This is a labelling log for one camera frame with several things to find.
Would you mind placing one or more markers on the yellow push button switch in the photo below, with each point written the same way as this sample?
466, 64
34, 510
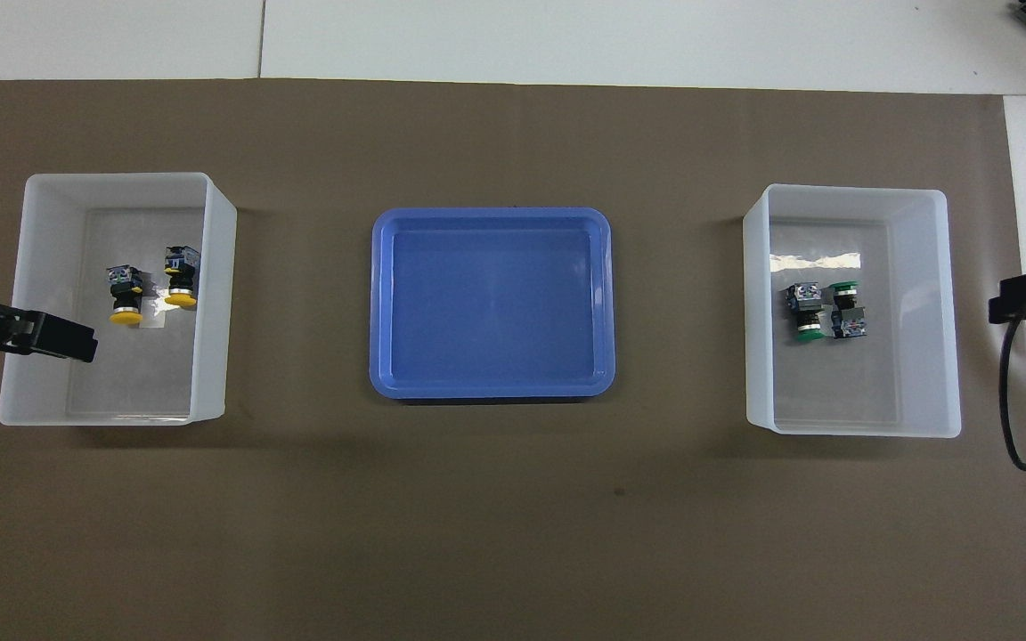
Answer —
126, 289
181, 271

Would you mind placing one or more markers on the green push button switch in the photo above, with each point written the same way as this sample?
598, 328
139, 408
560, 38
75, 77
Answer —
848, 316
805, 307

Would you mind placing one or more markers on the translucent white plastic box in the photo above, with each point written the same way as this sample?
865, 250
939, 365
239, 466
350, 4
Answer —
121, 374
851, 383

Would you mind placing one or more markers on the white paper label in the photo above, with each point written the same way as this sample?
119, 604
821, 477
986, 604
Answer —
157, 319

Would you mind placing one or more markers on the blue plastic tray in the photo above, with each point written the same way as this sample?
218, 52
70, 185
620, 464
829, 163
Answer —
491, 303

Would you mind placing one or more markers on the brown paper mat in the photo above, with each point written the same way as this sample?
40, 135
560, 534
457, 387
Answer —
513, 534

